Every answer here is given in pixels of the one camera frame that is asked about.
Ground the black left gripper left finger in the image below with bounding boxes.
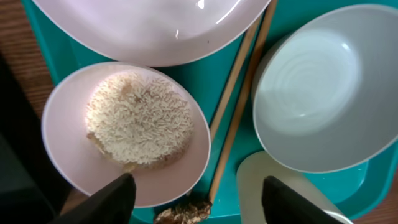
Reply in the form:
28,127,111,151
50,174,136,224

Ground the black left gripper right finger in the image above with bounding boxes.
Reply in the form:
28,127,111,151
261,176,340,224

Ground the cream white cup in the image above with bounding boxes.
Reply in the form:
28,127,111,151
236,151,353,224

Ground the pink bowl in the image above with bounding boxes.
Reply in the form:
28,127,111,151
42,62,211,208

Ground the pile of white rice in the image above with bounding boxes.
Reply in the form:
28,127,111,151
85,71,194,172

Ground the grey-white bowl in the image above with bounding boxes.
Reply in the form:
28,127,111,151
252,4,397,173

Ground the black food waste tray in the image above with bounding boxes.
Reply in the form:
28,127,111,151
1,58,71,223

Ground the brown food scrap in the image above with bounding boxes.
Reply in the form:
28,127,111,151
153,200,213,224

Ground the wooden chopstick right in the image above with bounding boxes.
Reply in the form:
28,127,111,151
208,0,278,203

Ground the wooden chopstick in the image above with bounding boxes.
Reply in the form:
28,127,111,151
210,16,262,142
208,0,278,203

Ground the wooden chopstick left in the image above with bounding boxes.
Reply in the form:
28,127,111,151
210,16,262,142

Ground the large white plate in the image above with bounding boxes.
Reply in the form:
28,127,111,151
34,0,270,67

